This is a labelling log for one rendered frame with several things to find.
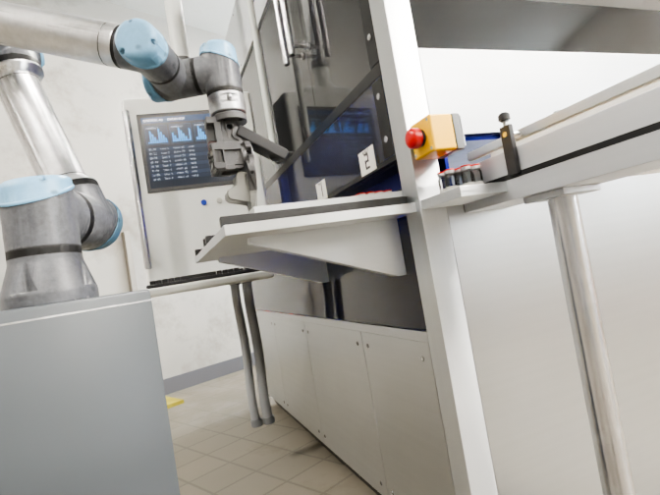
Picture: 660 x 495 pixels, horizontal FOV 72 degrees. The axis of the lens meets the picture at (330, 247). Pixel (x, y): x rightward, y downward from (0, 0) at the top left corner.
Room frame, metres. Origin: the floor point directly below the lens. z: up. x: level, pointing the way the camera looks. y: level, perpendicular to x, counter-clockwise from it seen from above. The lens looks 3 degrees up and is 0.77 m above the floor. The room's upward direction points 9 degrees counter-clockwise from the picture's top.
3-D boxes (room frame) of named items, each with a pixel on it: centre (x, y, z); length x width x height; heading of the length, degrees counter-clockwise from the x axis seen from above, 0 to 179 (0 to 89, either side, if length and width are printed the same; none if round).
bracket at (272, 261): (1.44, 0.18, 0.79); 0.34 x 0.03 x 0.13; 111
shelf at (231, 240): (1.22, 0.08, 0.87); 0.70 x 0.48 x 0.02; 21
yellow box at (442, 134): (0.89, -0.24, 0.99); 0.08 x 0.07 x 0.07; 111
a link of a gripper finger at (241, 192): (0.91, 0.16, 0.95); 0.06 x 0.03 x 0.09; 111
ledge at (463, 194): (0.89, -0.29, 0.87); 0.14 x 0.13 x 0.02; 111
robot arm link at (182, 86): (0.91, 0.26, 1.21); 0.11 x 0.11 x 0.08; 89
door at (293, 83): (1.62, 0.06, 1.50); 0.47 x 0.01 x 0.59; 21
